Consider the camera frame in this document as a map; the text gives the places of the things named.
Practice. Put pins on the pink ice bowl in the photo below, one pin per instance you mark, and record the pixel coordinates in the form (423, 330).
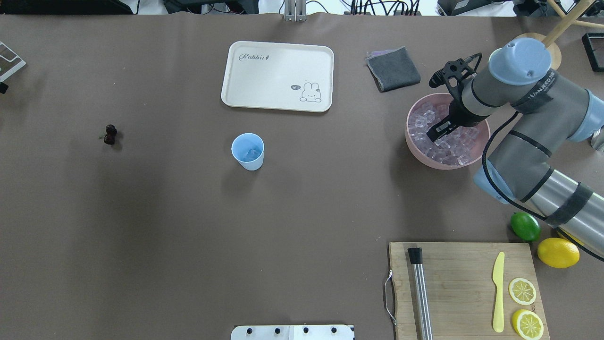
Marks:
(458, 149)

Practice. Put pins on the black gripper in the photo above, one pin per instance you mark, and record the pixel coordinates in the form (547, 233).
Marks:
(458, 114)

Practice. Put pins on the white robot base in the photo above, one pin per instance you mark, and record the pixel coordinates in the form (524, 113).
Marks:
(294, 332)

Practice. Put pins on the yellow plastic knife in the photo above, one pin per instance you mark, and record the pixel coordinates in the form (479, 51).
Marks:
(498, 279)

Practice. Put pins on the lemon slice upper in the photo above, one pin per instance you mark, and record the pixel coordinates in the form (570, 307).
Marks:
(522, 291)

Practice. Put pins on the dark cherry pair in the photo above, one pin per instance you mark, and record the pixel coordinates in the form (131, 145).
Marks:
(110, 135)

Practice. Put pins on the cream rabbit tray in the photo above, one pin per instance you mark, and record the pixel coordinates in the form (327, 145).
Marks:
(279, 76)

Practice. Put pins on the steel muddler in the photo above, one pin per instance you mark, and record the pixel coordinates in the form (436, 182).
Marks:
(416, 261)

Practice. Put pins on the light blue plastic cup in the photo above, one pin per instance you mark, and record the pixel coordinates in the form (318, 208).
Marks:
(248, 150)

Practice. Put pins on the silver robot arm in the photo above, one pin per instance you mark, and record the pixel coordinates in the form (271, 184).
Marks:
(552, 110)

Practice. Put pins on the yellow lemon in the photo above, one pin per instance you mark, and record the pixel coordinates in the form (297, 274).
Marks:
(558, 253)

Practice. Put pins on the lemon slice lower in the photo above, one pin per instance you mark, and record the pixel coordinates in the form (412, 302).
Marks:
(528, 325)

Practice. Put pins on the grey folded cloth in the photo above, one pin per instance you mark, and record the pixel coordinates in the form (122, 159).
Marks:
(392, 69)

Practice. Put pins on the green lime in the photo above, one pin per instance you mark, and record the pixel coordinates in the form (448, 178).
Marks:
(525, 226)

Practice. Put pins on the lemon slice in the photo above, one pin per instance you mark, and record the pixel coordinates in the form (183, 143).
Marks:
(522, 291)
(528, 325)

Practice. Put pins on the wooden cutting board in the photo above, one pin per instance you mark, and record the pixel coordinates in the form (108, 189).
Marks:
(461, 293)

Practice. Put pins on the wooden glass stand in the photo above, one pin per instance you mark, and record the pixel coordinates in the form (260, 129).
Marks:
(565, 20)

